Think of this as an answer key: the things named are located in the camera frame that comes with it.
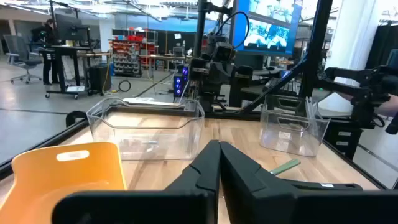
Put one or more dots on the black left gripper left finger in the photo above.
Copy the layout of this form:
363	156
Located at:
186	205

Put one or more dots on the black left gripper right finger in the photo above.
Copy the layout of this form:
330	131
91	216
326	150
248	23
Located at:
264	202

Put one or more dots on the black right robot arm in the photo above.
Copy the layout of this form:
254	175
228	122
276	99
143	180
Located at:
209	99

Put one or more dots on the person's forearm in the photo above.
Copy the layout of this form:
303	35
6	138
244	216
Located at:
388	107

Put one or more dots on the computer tower purple lights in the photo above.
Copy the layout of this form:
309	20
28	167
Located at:
178	84

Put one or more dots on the long wooden workbench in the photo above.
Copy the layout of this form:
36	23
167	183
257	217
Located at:
161	57

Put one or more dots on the large display screen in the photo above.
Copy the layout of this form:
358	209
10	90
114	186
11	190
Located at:
267	28

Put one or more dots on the clear plastic storage bin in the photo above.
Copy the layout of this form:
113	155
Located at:
146	137
292	137

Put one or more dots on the crumpled clear plastic wrap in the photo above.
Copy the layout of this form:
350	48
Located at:
140	100

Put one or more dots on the shelf with red bins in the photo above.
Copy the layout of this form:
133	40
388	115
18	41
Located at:
124	59

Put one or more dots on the black drawer cabinet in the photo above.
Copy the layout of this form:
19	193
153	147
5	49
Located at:
335	143

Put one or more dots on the black waste bin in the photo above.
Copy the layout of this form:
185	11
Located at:
99	77

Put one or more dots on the orange plastic bin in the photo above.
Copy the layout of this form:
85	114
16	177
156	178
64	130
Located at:
46	186

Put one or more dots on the black table clamp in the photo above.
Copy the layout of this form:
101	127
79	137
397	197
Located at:
74	116

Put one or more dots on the black standing desk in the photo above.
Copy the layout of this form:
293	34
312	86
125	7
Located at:
66	49

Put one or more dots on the black desk monitor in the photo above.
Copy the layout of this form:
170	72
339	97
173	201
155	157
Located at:
70	28

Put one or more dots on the person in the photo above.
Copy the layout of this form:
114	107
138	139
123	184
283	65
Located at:
48	34

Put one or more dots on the grey office chair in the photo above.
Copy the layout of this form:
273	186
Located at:
18	46

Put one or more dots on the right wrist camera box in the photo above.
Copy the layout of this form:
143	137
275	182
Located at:
222	52

